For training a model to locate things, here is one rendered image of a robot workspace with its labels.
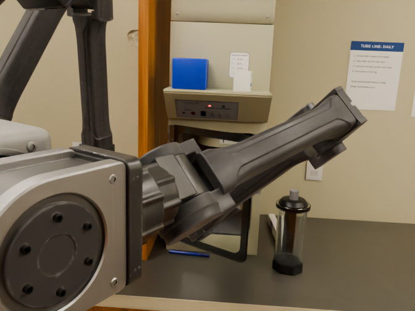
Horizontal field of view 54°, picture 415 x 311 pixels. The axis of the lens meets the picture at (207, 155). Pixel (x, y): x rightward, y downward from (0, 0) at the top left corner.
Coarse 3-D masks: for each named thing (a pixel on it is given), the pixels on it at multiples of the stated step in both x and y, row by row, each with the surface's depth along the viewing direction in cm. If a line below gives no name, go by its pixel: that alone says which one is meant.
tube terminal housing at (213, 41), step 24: (192, 24) 125; (216, 24) 125; (240, 24) 124; (192, 48) 127; (216, 48) 127; (240, 48) 126; (264, 48) 126; (216, 72) 128; (264, 72) 127; (192, 120) 132; (216, 120) 132
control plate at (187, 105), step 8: (176, 104) 124; (184, 104) 123; (192, 104) 123; (200, 104) 123; (208, 104) 122; (216, 104) 122; (224, 104) 122; (232, 104) 122; (200, 112) 126; (208, 112) 126; (216, 112) 125; (224, 112) 125; (232, 112) 125
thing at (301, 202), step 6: (294, 192) 126; (282, 198) 128; (288, 198) 129; (294, 198) 127; (300, 198) 129; (282, 204) 126; (288, 204) 125; (294, 204) 124; (300, 204) 125; (306, 204) 126
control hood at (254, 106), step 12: (168, 96) 121; (180, 96) 120; (192, 96) 120; (204, 96) 120; (216, 96) 119; (228, 96) 119; (240, 96) 118; (252, 96) 118; (264, 96) 118; (168, 108) 125; (240, 108) 123; (252, 108) 123; (264, 108) 122; (228, 120) 129; (240, 120) 128; (252, 120) 128; (264, 120) 127
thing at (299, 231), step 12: (288, 216) 125; (300, 216) 125; (288, 228) 126; (300, 228) 126; (276, 240) 130; (288, 240) 127; (300, 240) 127; (276, 252) 131; (288, 252) 127; (300, 252) 128; (288, 264) 128; (300, 264) 130
